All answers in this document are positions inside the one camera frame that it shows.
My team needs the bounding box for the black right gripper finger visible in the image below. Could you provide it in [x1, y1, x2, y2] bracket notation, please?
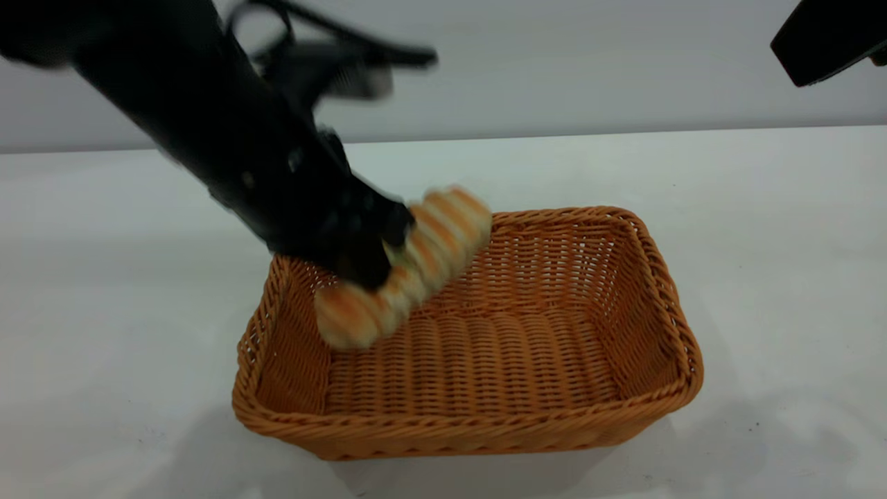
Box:
[770, 0, 887, 88]

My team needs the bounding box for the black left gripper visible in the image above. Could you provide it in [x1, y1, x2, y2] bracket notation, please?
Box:
[207, 127, 417, 292]

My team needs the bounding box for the ridged golden bread roll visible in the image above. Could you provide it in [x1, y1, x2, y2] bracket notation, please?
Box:
[314, 186, 494, 351]

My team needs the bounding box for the orange woven wicker basket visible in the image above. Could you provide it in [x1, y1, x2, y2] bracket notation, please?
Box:
[232, 206, 705, 462]

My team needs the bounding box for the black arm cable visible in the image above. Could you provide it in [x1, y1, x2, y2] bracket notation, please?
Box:
[227, 0, 439, 70]

